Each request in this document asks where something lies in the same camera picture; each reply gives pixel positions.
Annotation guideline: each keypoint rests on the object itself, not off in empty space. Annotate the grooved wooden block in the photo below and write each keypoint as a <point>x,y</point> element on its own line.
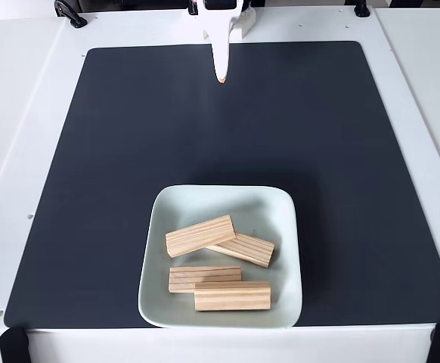
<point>184,280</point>
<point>199,236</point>

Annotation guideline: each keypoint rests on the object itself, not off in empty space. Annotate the striped wooden block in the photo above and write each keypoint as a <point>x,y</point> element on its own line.
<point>233,296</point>
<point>248,250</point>

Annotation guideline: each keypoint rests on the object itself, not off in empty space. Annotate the white square plate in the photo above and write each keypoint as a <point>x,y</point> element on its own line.
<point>220,204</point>

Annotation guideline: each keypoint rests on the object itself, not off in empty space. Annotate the black table clamp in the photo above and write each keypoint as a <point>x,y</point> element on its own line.
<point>193,7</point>
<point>70,13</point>
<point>361,8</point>

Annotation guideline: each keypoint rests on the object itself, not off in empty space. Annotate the black table mat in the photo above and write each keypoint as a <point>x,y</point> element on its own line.
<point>91,189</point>

